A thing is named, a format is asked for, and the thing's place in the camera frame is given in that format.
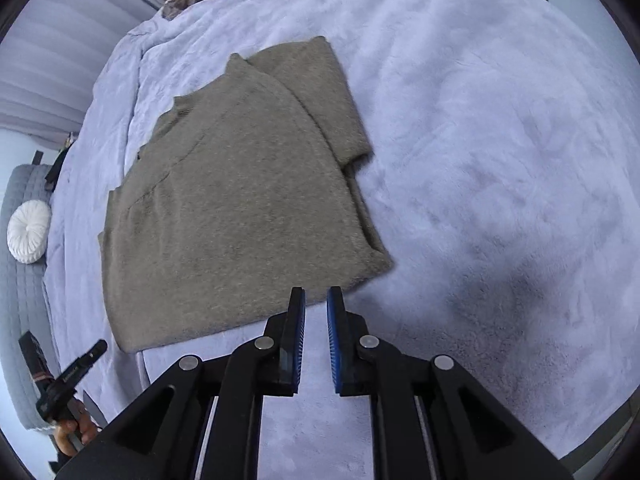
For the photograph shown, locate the black items beside bed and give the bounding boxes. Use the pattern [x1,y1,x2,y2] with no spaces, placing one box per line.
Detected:
[44,131,78,192]

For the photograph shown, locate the white round pleated pillow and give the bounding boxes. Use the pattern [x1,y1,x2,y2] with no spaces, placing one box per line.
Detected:
[7,199,53,264]

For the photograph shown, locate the lavender fleece blanket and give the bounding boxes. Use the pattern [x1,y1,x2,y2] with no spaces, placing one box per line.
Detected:
[42,0,640,480]

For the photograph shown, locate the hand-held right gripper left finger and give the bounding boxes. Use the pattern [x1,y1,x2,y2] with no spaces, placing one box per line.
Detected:
[55,286,307,480]

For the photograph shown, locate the grey quilted headboard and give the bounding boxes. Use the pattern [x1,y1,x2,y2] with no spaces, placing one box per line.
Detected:
[0,163,68,432]

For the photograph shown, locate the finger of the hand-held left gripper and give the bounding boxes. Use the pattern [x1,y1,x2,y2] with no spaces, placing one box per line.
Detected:
[59,339,109,392]
[18,331,52,392]

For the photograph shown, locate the person's left hand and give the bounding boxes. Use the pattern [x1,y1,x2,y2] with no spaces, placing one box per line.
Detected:
[54,399,102,457]

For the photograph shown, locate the olive brown knit sweater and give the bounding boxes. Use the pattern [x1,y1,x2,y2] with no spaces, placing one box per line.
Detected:
[98,35,393,355]

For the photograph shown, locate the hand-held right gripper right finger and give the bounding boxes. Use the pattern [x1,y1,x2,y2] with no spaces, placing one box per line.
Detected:
[326,286,576,480]

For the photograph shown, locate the grey curtains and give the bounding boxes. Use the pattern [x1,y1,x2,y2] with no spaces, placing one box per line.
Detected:
[0,0,176,136]

